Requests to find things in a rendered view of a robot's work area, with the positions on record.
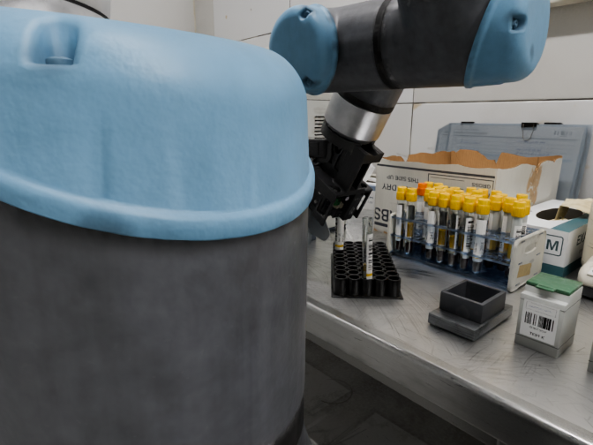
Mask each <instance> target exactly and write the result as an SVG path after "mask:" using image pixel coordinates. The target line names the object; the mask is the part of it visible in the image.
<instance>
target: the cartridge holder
mask: <svg viewBox="0 0 593 445"><path fill-rule="evenodd" d="M506 294H507V292H506V291H503V290H499V289H495V288H492V287H490V286H487V285H483V284H481V283H475V282H472V281H470V280H467V279H465V280H463V281H461V282H459V283H456V284H454V285H452V286H450V287H448V288H446V289H444V290H442V291H441V293H440V302H439V308H437V309H435V310H433V311H431V312H429V316H428V322H429V323H431V324H432V325H434V326H436V327H439V328H443V329H446V330H448V331H450V332H453V333H455V334H457V335H459V336H461V337H463V338H466V339H468V340H470V341H475V340H476V339H477V338H478V337H480V336H482V335H483V334H485V333H486V332H488V331H489V330H491V329H492V328H494V327H495V326H497V325H498V324H500V323H501V322H502V321H504V320H505V319H507V318H508V317H509V316H511V315H512V311H513V306H512V305H508V304H505V300H506Z"/></svg>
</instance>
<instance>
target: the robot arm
mask: <svg viewBox="0 0 593 445"><path fill-rule="evenodd" d="M110 10H111V0H0V445H312V444H311V441H310V438H309V435H308V433H307V431H306V428H305V425H304V377H305V332H306V289H307V245H309V244H310V243H311V241H312V235H314V236H315V237H317V238H319V239H321V240H323V241H325V240H328V238H329V236H330V230H329V228H328V226H327V222H326V220H327V217H328V216H330V215H331V216H332V218H335V217H340V218H341V219H342V220H343V221H344V220H348V219H351V217H352V215H353V216H355V218H358V216H359V214H360V212H361V211H362V209H363V207H364V204H365V202H366V201H367V200H368V198H369V196H370V194H371V192H372V190H373V189H372V188H371V187H370V186H369V185H368V184H366V183H365V181H363V179H364V176H365V174H366V172H367V170H368V169H369V167H370V165H371V163H375V162H380V161H381V159H382V157H383V155H384V153H383V152H382V151H381V150H380V149H379V148H377V147H376V146H375V145H374V143H375V141H376V140H377V139H378V138H379V136H380V134H381V133H382V131H383V129H384V127H385V125H386V123H387V120H388V119H389V117H390V115H391V113H392V111H393V110H394V107H395V105H396V103H397V102H398V100H399V98H400V96H401V94H402V91H403V89H410V88H431V87H465V88H473V87H485V86H494V85H501V84H504V83H511V82H516V81H520V80H522V79H525V78H526V77H528V76H529V75H530V74H531V73H532V72H533V71H534V70H535V68H536V66H537V64H538V62H539V61H540V58H541V56H542V54H543V51H544V45H545V42H546V38H547V33H548V27H549V19H550V0H369V1H364V2H361V3H356V4H349V5H344V6H340V7H334V8H326V7H325V6H323V5H321V4H311V5H303V4H300V5H295V6H292V7H290V8H288V9H287V10H286V11H285V12H284V13H283V14H282V15H281V16H280V17H279V18H278V19H277V20H276V22H275V24H274V27H273V30H272V33H271V35H270V40H269V49H265V48H262V47H259V46H256V45H252V44H249V43H245V42H240V41H233V40H230V39H225V38H221V37H215V36H211V35H206V34H197V33H192V32H186V31H181V30H176V29H170V28H165V27H160V26H149V25H143V24H137V23H131V22H125V21H119V20H113V19H110ZM323 93H333V95H332V97H331V100H330V102H329V104H328V106H327V110H326V112H325V115H324V117H325V119H324V122H323V124H322V126H321V128H320V130H321V133H322V134H323V136H324V137H325V138H318V137H308V115H307V97H306V94H309V95H320V94H323ZM363 196H365V197H364V200H363V202H362V204H361V206H360V207H359V209H357V206H358V204H359V202H360V200H361V199H362V198H363ZM311 234H312V235H311Z"/></svg>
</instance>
